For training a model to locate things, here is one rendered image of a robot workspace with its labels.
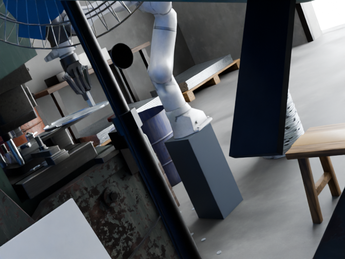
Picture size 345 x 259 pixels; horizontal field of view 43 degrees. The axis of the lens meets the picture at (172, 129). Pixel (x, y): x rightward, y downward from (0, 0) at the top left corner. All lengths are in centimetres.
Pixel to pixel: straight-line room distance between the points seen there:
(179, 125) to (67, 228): 86
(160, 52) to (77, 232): 95
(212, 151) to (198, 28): 491
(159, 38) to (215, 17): 467
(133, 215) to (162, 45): 81
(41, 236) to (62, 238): 7
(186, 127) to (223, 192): 38
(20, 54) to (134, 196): 65
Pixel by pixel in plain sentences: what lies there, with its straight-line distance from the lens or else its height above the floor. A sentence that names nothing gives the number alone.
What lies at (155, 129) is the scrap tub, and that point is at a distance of 279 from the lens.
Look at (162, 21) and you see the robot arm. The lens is 207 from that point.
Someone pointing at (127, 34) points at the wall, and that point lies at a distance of 645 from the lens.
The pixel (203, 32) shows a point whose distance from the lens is 693.
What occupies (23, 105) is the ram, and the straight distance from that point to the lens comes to 169.
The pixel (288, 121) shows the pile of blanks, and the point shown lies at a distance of 261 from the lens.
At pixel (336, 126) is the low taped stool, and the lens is 189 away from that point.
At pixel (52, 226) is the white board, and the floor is 55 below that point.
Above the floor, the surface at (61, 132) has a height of 76.
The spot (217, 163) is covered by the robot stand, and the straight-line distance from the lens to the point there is 219.
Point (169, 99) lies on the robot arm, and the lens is 209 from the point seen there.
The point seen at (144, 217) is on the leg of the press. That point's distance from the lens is 171.
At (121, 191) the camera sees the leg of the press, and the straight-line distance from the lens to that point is 165.
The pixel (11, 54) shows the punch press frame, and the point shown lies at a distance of 158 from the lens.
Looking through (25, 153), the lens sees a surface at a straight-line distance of 167.
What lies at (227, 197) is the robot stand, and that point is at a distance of 223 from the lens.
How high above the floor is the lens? 98
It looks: 13 degrees down
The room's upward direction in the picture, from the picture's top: 24 degrees counter-clockwise
